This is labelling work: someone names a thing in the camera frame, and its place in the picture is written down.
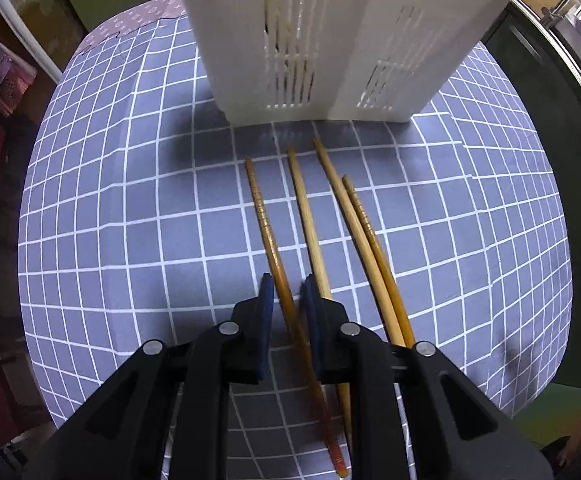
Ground white plastic utensil holder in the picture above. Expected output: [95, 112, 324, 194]
[170, 0, 533, 126]

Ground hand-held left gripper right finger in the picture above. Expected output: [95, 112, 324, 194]
[300, 274, 556, 480]

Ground blue checked tablecloth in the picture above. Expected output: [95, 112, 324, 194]
[18, 0, 573, 480]

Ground dark stone countertop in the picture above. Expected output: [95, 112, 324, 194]
[507, 0, 581, 136]

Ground dark green side cabinets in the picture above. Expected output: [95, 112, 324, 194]
[480, 5, 581, 391]

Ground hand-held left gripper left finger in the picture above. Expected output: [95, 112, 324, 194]
[20, 272, 276, 480]

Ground purple patterned table mat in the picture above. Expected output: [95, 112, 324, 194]
[81, 0, 192, 57]

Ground wooden chopstick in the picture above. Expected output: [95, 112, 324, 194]
[244, 158, 351, 477]
[312, 138, 406, 350]
[287, 146, 355, 443]
[341, 175, 417, 350]

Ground sliding glass door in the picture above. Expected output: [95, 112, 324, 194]
[0, 0, 91, 85]

